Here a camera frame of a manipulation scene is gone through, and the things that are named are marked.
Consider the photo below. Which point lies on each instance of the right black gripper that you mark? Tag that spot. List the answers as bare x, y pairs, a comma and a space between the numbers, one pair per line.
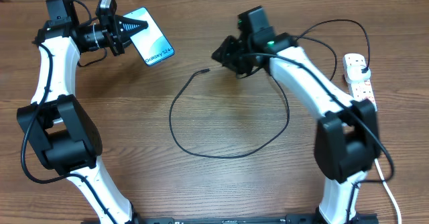
223, 57

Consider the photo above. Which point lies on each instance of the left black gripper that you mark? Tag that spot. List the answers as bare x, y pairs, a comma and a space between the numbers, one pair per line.
114, 29

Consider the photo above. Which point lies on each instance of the blue Galaxy smartphone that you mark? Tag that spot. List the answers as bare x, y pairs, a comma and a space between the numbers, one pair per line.
151, 43

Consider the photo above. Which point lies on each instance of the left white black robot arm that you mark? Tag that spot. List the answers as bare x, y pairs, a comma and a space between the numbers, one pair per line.
60, 141

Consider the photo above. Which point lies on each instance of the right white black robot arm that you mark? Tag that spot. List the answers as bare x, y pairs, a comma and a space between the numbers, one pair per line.
346, 129

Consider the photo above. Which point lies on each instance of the white charger plug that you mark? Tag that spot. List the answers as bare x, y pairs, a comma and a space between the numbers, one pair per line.
358, 73

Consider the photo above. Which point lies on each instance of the white power strip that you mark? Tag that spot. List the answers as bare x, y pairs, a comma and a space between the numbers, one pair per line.
360, 90

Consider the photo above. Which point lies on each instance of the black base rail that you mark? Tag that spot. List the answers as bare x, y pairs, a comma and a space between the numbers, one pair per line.
234, 220

